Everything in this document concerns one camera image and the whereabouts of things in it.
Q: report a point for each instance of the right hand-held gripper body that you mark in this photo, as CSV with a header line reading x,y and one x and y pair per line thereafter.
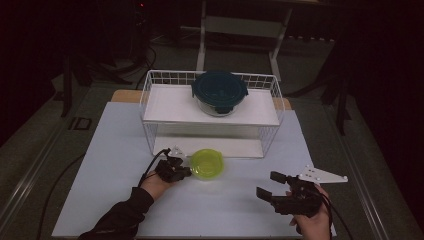
x,y
303,198

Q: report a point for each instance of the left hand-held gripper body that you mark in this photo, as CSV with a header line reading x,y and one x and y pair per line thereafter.
x,y
168,171

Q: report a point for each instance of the yellow-green plastic bowl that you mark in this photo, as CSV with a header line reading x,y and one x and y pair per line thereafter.
x,y
206,164

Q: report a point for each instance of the dark blue lidded container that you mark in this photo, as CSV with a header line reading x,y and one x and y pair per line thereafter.
x,y
220,90

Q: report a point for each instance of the person's left hand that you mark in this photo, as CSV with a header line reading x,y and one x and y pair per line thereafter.
x,y
156,185

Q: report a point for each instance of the person's right hand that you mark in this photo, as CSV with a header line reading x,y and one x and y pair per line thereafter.
x,y
311,225

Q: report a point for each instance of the pale table cover sheet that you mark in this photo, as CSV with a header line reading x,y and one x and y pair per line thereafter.
x,y
216,206

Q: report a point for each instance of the black stand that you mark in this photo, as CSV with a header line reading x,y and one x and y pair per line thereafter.
x,y
341,100
68,83

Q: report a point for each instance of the black floor socket plate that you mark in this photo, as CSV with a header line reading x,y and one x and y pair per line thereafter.
x,y
80,123

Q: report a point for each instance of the dark equipment with red light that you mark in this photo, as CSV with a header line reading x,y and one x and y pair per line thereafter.
x,y
140,23

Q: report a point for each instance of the metal floor rail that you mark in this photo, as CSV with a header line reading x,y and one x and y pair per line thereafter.
x,y
358,180
30,181

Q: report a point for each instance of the white metal stand frame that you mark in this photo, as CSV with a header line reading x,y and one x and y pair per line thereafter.
x,y
243,26

